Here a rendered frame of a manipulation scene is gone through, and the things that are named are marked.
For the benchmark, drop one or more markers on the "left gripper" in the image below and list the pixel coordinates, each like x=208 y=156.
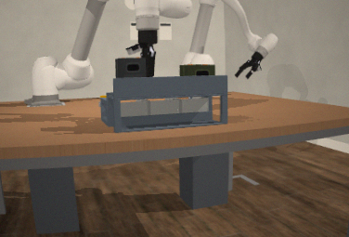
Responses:
x=256 y=57

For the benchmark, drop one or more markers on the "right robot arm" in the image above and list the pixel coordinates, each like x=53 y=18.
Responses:
x=48 y=76

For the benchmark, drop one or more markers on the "grey rectangular rack frame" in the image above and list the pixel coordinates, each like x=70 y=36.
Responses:
x=164 y=87

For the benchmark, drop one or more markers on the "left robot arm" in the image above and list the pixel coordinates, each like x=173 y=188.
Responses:
x=266 y=45

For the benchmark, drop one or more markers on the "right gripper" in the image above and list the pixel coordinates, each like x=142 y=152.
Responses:
x=148 y=38

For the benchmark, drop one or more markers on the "dark green case with orange latches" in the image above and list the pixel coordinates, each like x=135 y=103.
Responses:
x=196 y=69

